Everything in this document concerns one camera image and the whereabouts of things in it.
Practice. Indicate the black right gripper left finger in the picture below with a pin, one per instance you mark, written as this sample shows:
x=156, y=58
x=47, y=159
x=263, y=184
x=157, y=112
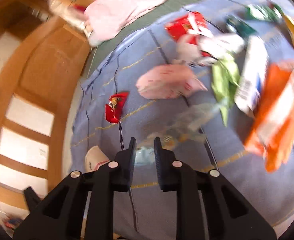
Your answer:
x=80, y=197

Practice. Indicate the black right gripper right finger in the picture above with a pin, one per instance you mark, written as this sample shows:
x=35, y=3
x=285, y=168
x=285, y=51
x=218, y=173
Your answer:
x=208, y=205

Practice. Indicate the orange white package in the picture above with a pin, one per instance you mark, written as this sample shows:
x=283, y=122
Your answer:
x=272, y=133

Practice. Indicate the clear plastic wrapper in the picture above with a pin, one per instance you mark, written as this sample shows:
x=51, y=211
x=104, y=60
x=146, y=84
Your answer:
x=186, y=126

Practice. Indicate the red cigarette pack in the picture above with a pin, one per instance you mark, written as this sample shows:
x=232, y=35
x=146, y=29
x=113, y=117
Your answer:
x=114, y=108

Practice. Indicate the white blue box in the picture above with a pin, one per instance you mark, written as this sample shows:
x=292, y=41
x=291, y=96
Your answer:
x=253, y=76

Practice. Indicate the light green wrapper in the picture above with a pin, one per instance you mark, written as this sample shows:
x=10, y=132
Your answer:
x=225, y=81

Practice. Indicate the pink plastic wrapper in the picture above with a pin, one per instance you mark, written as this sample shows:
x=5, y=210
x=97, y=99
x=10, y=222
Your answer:
x=169, y=81

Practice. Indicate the red white snack bag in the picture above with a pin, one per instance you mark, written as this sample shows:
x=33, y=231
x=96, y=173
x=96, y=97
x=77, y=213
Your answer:
x=196, y=45

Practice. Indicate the white trash bin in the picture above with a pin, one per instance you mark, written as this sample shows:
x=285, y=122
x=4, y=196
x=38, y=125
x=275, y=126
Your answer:
x=94, y=159

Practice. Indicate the light blue striped sheet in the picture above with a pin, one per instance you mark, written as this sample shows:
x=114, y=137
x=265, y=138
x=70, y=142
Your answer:
x=146, y=212

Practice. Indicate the pink pillow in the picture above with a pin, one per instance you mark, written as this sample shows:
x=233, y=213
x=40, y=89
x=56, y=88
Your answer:
x=108, y=17

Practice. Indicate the wooden bunk bed frame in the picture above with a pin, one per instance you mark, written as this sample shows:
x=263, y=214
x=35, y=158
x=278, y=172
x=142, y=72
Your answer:
x=38, y=89

